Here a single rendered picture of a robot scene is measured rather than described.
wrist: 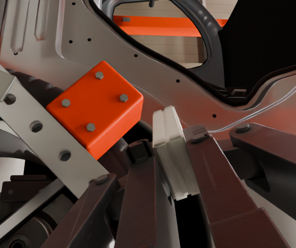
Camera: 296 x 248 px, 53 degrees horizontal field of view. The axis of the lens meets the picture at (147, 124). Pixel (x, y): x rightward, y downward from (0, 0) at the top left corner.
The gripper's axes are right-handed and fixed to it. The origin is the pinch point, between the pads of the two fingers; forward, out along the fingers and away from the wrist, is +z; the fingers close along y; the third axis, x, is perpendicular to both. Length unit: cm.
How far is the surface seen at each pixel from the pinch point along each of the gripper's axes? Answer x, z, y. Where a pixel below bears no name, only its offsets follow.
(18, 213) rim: -7.7, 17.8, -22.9
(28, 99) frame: 5.2, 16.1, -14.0
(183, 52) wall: -31, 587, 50
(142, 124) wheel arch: -13, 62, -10
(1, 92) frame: 6.9, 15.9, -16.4
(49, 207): -24, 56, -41
